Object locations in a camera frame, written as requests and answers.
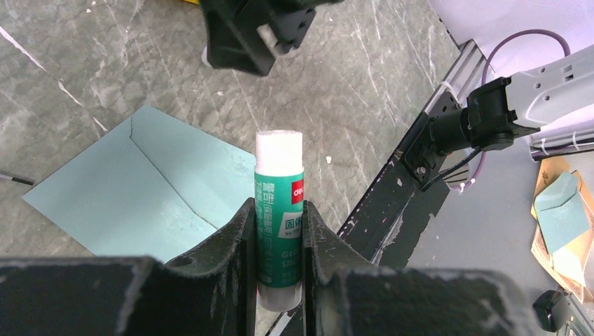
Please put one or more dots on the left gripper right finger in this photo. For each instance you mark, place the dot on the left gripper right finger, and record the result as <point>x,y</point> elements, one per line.
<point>345,294</point>

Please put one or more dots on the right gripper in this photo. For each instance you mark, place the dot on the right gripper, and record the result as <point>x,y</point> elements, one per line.
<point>249,35</point>

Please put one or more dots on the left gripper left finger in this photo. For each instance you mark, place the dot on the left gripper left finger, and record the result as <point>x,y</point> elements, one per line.
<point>208,290</point>

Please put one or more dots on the teal envelope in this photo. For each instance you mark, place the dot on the teal envelope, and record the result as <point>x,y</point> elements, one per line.
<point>151,186</point>

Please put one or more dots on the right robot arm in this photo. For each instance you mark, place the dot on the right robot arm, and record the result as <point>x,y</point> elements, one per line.
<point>507,108</point>

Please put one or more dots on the black orange screwdriver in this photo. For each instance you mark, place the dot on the black orange screwdriver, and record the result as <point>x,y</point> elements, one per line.
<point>17,179</point>

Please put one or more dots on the stack of spare envelopes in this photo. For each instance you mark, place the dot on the stack of spare envelopes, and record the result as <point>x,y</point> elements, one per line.
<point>563,240</point>

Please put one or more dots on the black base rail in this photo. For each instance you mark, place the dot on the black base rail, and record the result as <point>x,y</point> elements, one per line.
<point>392,213</point>

